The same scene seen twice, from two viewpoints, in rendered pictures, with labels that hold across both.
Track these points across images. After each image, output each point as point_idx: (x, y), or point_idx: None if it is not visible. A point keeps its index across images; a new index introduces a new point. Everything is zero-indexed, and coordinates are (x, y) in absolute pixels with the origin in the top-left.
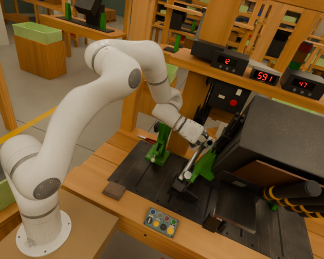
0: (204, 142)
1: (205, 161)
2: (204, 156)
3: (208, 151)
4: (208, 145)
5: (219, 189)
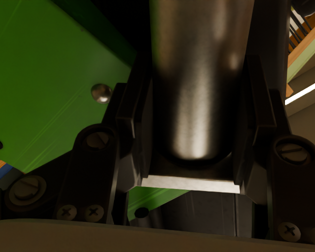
0: (158, 181)
1: (37, 162)
2: (48, 68)
3: (107, 101)
4: (155, 139)
5: None
